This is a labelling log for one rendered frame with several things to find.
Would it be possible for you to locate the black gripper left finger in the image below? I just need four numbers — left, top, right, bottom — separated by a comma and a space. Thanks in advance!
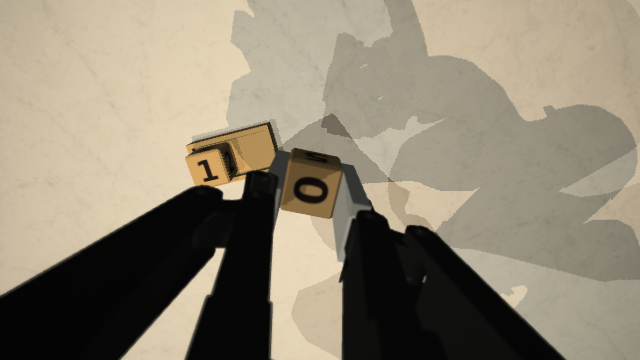
0, 150, 291, 360

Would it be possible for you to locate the brown rectangular tray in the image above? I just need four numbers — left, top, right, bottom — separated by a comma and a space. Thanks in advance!
186, 122, 278, 183

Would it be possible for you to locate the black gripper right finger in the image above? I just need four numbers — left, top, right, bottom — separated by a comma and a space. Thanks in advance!
332, 163, 566, 360

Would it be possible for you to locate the tan cube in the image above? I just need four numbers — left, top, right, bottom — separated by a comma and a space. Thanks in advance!
280, 148, 343, 219
185, 142, 238, 187

